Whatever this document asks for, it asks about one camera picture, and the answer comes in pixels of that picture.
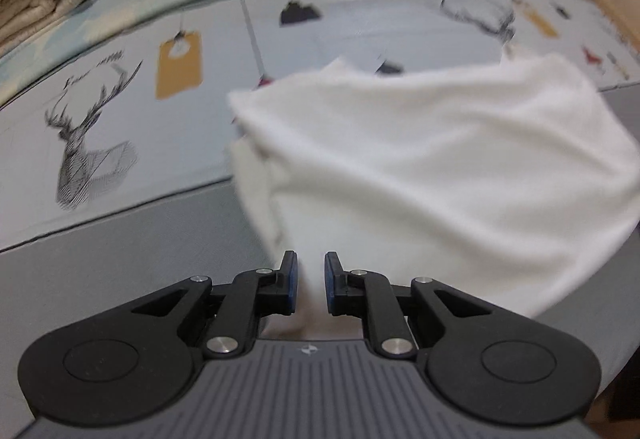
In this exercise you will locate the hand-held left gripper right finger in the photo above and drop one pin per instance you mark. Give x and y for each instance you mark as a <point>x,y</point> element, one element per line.
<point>327,281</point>

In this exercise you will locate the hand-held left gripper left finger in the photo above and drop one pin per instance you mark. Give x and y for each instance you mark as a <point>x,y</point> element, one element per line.
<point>295,281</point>

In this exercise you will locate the white t-shirt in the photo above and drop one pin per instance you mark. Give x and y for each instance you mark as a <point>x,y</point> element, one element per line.
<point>440,169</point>

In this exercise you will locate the grey printed bed sheet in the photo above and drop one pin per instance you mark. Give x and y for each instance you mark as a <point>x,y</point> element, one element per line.
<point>150,179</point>

